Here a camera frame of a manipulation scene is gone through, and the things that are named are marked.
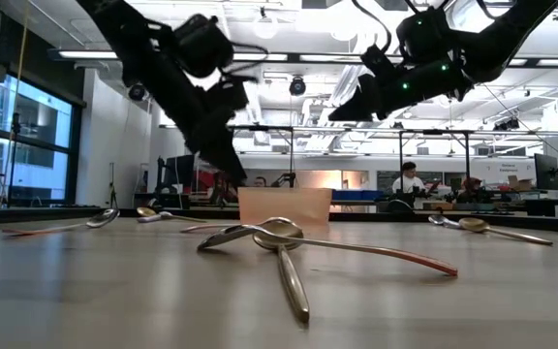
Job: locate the black computer monitor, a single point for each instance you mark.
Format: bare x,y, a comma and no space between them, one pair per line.
545,172
179,172

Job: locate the large room window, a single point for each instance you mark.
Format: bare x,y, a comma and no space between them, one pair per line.
32,140

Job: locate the ceiling light strip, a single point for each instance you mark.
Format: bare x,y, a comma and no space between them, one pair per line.
87,54

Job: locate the black floor tripod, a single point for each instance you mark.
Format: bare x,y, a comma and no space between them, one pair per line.
15,145

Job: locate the white pendant lamp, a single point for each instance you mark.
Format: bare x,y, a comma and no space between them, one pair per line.
265,26

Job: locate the brown cardboard box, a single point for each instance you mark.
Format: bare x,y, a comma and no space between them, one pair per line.
521,183

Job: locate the blue storage bins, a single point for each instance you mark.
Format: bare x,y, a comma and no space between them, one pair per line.
354,195

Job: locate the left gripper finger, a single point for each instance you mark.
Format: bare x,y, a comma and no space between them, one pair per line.
226,162

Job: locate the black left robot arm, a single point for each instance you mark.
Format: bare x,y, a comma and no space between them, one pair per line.
138,48

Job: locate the orange plastic bin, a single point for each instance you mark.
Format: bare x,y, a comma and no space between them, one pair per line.
284,206

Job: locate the black dome camera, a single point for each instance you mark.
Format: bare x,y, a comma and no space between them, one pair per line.
297,86
137,92

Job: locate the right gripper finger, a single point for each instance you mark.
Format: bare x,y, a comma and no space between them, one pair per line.
359,109

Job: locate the person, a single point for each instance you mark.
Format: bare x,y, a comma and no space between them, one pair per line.
470,186
259,182
409,181

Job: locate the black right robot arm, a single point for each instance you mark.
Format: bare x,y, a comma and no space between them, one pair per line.
502,43

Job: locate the black gantry frame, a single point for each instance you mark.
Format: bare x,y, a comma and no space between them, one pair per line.
291,155
467,155

